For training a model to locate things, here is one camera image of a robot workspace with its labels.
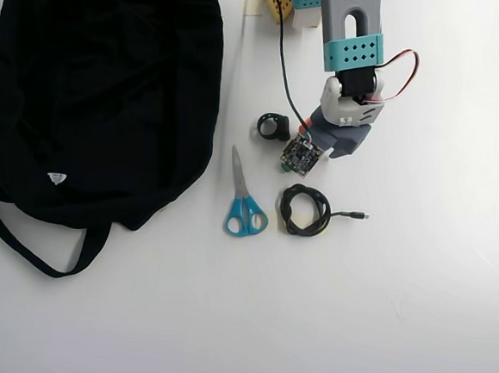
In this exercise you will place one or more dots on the white teal grey robot arm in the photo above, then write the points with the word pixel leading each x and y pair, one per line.
pixel 354 13

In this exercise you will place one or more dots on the yellow perforated base block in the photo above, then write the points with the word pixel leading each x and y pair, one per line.
pixel 276 0

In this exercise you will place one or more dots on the green marker with black body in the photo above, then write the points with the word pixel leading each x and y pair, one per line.
pixel 284 167

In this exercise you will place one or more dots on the wrist camera circuit board module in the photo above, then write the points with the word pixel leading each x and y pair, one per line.
pixel 299 156

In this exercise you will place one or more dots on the black fabric bag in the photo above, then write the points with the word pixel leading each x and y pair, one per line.
pixel 88 96

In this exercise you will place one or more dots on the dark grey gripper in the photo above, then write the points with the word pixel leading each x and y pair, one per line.
pixel 344 143

